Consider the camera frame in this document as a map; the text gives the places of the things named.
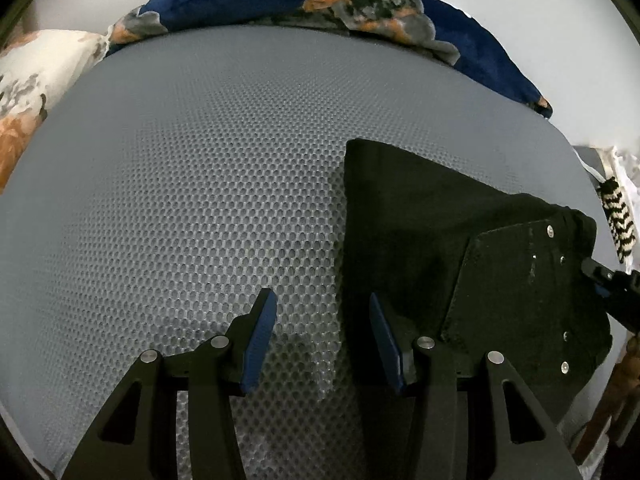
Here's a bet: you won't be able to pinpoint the blue printed blanket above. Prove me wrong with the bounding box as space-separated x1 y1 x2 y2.
107 0 553 121

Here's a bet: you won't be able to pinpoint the black white striped cloth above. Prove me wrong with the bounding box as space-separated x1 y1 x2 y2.
595 176 640 265

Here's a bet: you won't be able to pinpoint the grey mesh mattress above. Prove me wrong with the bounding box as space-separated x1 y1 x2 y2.
0 30 608 480

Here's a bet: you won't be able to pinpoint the white orange printed pillow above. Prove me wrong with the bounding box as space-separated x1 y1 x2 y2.
0 29 111 193

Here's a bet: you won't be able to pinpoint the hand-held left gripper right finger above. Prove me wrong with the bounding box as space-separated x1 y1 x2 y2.
368 292 582 480

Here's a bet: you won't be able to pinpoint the brown wooden chair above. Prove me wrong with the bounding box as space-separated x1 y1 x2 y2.
572 332 640 466

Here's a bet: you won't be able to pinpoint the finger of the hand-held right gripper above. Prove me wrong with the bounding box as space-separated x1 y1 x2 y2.
594 285 640 334
580 257 640 294

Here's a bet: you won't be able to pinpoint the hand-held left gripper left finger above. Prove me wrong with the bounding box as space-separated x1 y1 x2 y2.
60 288 279 480

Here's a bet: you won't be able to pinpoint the black pants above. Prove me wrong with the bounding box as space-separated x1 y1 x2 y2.
342 137 615 480

